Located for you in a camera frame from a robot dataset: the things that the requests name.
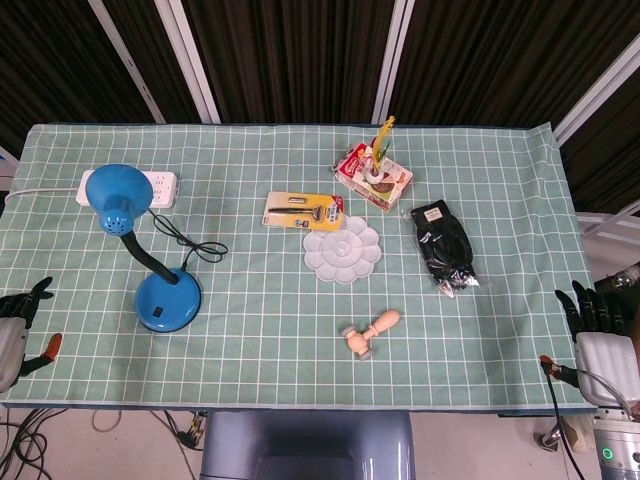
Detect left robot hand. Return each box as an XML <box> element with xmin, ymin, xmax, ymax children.
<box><xmin>0</xmin><ymin>277</ymin><xmax>64</xmax><ymax>394</ymax></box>

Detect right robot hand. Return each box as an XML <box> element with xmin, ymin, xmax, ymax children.
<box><xmin>539</xmin><ymin>279</ymin><xmax>639</xmax><ymax>407</ymax></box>

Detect green grid tablecloth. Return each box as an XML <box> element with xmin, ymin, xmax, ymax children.
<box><xmin>0</xmin><ymin>122</ymin><xmax>599</xmax><ymax>414</ymax></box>

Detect red white food carton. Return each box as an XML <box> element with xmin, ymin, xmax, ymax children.
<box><xmin>333</xmin><ymin>142</ymin><xmax>414</xmax><ymax>213</ymax></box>

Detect yellow razor blister pack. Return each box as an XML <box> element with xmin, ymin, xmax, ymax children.
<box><xmin>262</xmin><ymin>191</ymin><xmax>347</xmax><ymax>232</ymax></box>

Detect wooden toy hammer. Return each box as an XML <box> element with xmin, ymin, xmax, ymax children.
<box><xmin>341</xmin><ymin>308</ymin><xmax>403</xmax><ymax>360</ymax></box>

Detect white metal rack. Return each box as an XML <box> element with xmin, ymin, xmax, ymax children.
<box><xmin>574</xmin><ymin>198</ymin><xmax>640</xmax><ymax>281</ymax></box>

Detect white power strip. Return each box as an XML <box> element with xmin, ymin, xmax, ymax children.
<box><xmin>75</xmin><ymin>169</ymin><xmax>181</xmax><ymax>209</ymax></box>

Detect black gloves in plastic bag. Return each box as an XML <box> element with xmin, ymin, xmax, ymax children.
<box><xmin>407</xmin><ymin>199</ymin><xmax>484</xmax><ymax>296</ymax></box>

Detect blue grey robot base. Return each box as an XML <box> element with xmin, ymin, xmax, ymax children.
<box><xmin>199</xmin><ymin>410</ymin><xmax>417</xmax><ymax>480</ymax></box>

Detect black floor cables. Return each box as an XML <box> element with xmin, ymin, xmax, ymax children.
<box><xmin>0</xmin><ymin>407</ymin><xmax>64</xmax><ymax>480</ymax></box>

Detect blue desk lamp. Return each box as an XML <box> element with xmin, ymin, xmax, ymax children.
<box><xmin>84</xmin><ymin>163</ymin><xmax>204</xmax><ymax>334</ymax></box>

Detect colourful feather shuttlecock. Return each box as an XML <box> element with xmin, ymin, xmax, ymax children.
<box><xmin>367</xmin><ymin>115</ymin><xmax>396</xmax><ymax>184</ymax></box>

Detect dark brown curtain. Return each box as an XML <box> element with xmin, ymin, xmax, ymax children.
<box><xmin>0</xmin><ymin>0</ymin><xmax>640</xmax><ymax>214</ymax></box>

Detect thin white frame post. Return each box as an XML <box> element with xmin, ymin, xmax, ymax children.
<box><xmin>88</xmin><ymin>0</ymin><xmax>166</xmax><ymax>125</ymax></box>

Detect black power cord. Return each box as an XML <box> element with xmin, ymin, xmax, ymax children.
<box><xmin>147</xmin><ymin>207</ymin><xmax>230</xmax><ymax>274</ymax></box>

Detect wide white frame post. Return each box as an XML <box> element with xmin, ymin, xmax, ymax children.
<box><xmin>153</xmin><ymin>0</ymin><xmax>222</xmax><ymax>125</ymax></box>

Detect white flower paint palette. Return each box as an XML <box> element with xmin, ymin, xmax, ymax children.
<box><xmin>302</xmin><ymin>215</ymin><xmax>382</xmax><ymax>286</ymax></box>

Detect black plug with cables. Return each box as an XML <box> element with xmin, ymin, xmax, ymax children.
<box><xmin>162</xmin><ymin>409</ymin><xmax>207</xmax><ymax>452</ymax></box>

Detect white power strip cable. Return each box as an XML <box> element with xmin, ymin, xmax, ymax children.
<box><xmin>0</xmin><ymin>186</ymin><xmax>81</xmax><ymax>202</ymax></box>

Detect beige floor object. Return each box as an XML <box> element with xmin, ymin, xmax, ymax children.
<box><xmin>537</xmin><ymin>418</ymin><xmax>595</xmax><ymax>454</ymax></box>

